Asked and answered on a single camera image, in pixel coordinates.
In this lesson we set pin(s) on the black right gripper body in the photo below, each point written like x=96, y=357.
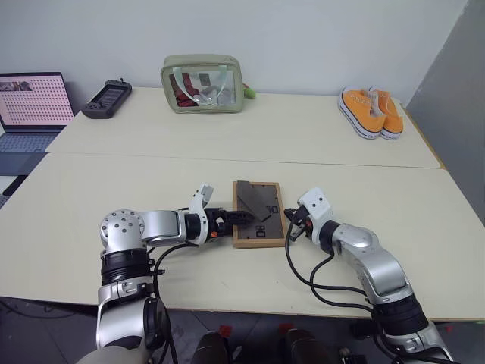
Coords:
x=303, y=221

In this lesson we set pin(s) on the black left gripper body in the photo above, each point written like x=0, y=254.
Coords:
x=216, y=224

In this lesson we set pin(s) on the wooden picture frame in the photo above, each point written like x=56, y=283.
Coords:
x=269, y=231

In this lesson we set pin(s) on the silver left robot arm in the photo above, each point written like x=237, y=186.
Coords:
x=159, y=224

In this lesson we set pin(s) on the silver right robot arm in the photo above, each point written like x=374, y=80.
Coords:
x=375, y=258

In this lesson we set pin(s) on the red floor marker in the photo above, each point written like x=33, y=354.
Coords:
x=225, y=330
x=285, y=328

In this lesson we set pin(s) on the green clear-front pouch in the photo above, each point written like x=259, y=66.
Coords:
x=202, y=108

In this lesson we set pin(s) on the orange canvas sneaker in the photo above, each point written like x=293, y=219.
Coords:
x=392, y=119
x=362, y=112

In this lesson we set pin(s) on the green plush toy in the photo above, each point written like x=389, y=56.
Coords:
x=249, y=91

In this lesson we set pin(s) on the dark rounded shape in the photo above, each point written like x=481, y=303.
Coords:
x=212, y=349
x=307, y=347

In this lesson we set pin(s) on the red cloth item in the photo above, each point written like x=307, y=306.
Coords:
x=185, y=89

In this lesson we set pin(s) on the black handheld game controller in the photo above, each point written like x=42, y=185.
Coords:
x=108, y=99

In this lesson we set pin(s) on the pale robot torso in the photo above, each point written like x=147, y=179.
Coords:
x=113, y=356

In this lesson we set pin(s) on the grey laptop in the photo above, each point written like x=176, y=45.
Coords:
x=30, y=113

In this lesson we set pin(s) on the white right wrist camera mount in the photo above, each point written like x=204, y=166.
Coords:
x=316, y=206

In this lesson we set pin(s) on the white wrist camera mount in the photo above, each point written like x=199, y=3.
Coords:
x=198, y=200
x=316, y=206

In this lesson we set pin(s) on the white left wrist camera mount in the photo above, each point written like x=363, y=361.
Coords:
x=198, y=200

